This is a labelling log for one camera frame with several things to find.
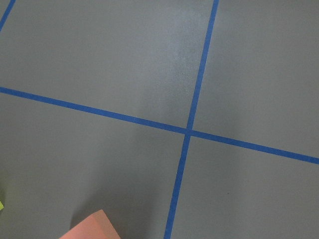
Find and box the yellow foam block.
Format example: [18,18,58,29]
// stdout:
[0,201,4,211]

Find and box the pink plastic bin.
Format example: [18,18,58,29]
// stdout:
[60,210,120,239]

